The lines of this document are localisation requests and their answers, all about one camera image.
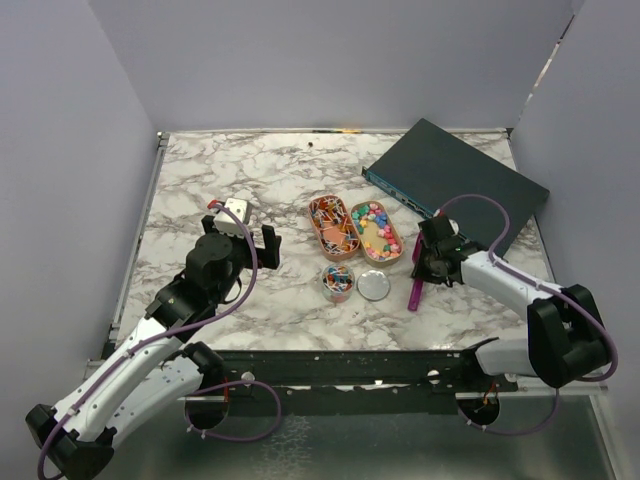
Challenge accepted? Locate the beige star candy tray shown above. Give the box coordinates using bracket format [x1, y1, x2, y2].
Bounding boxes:
[350, 201, 404, 268]

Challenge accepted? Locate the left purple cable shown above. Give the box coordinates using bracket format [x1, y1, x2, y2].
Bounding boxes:
[37, 199, 260, 480]

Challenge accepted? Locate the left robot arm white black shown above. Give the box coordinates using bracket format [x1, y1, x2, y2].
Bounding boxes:
[25, 205, 282, 479]

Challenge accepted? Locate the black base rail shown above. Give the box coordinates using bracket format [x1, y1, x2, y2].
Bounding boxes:
[84, 349, 521, 416]

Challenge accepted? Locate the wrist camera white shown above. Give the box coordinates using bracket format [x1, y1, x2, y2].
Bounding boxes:
[449, 219, 460, 235]
[208, 198, 253, 238]

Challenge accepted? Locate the dark teal network switch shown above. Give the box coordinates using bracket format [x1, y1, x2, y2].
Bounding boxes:
[363, 119, 549, 257]

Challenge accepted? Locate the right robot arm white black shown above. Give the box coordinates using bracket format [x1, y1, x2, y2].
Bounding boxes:
[412, 214, 617, 391]

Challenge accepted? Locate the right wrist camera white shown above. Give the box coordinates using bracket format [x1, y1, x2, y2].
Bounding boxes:
[449, 219, 460, 235]

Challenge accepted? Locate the clear round jar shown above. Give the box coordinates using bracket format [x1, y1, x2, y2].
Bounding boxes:
[320, 265, 355, 304]

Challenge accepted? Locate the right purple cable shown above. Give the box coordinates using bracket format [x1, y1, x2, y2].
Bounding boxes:
[432, 193, 620, 435]

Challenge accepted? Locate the purple cable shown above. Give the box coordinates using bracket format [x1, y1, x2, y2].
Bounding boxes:
[432, 193, 620, 435]
[37, 199, 260, 480]

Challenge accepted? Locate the orange lollipop tray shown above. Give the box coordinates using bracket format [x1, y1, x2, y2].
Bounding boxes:
[307, 195, 360, 262]

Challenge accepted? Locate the purple plastic scoop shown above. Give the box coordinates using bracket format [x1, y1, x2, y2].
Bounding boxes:
[407, 234, 423, 312]

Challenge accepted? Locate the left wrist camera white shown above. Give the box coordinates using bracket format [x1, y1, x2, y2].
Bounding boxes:
[208, 198, 253, 238]

